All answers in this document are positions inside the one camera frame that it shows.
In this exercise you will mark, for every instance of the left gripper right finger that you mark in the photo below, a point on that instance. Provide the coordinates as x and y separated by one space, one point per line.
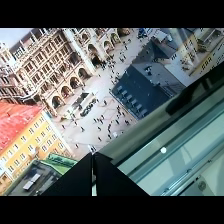
113 181

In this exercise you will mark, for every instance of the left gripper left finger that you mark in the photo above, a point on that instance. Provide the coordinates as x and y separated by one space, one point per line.
75 181

